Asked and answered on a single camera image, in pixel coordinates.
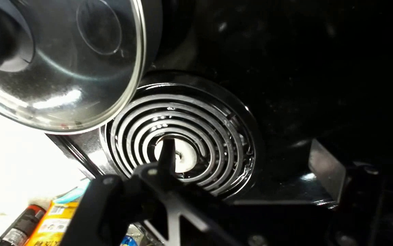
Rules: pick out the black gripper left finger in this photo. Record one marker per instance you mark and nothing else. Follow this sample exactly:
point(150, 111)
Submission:
point(109, 205)

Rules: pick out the dark saucepan with glass lid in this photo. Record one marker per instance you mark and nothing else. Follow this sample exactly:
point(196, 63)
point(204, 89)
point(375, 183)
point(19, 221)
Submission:
point(71, 65)

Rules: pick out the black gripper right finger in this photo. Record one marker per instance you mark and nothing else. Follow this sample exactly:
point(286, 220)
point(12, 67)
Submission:
point(356, 193)

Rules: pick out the black electric stove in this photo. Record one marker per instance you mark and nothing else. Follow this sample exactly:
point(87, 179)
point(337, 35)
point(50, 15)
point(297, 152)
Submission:
point(243, 89)

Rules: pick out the yellow label sauce bottle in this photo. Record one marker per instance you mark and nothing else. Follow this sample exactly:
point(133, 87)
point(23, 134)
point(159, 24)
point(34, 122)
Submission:
point(53, 224)

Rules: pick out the orange cap sauce bottle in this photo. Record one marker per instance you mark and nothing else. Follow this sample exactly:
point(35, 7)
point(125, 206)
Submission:
point(21, 227)

